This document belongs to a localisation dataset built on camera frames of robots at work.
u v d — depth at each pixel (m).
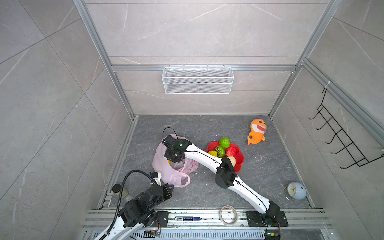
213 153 0.91
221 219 0.73
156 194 0.58
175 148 0.74
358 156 0.60
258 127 1.02
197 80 1.00
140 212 0.56
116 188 0.75
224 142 0.93
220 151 0.92
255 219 0.73
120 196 0.57
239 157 0.92
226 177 0.66
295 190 0.76
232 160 0.90
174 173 0.78
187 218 0.73
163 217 0.73
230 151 0.92
